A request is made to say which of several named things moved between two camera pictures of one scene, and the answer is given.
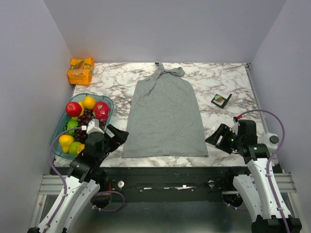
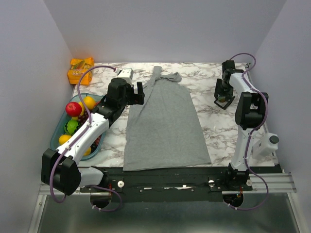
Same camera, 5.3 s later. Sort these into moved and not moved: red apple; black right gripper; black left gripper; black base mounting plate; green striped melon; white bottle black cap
Moved: black right gripper; black left gripper
Not moved: white bottle black cap; black base mounting plate; green striped melon; red apple
